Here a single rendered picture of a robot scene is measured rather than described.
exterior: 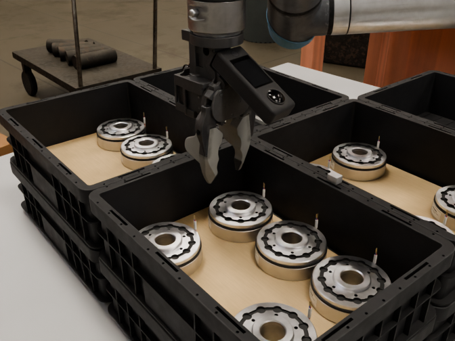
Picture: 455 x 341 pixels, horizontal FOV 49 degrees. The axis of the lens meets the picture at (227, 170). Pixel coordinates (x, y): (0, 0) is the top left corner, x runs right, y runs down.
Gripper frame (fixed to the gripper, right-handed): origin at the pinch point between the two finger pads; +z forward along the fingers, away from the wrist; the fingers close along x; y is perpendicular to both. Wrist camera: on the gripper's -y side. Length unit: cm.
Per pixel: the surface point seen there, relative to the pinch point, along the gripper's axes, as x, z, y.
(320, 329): 5.6, 11.2, -22.4
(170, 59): -222, 95, 305
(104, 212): 18.1, 1.3, 4.8
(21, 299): 26.0, 24.3, 23.2
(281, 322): 11.1, 7.6, -20.5
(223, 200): -2.8, 8.3, 3.9
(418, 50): -277, 56, 103
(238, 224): 0.4, 8.1, -2.8
